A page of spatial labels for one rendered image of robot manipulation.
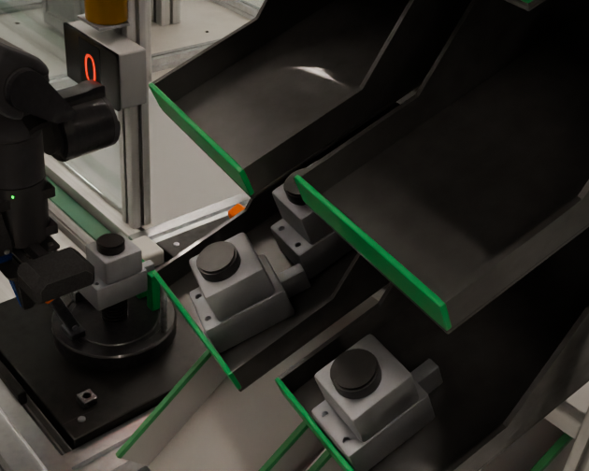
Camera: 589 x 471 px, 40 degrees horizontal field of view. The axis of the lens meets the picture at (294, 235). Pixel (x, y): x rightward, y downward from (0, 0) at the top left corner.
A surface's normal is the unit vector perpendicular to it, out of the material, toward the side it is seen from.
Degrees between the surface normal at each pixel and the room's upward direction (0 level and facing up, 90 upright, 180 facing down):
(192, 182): 0
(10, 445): 0
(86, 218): 0
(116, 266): 90
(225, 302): 95
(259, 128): 25
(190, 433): 45
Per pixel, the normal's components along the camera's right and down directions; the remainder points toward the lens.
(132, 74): 0.66, 0.47
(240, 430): -0.54, -0.42
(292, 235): -0.29, -0.65
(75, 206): 0.08, -0.83
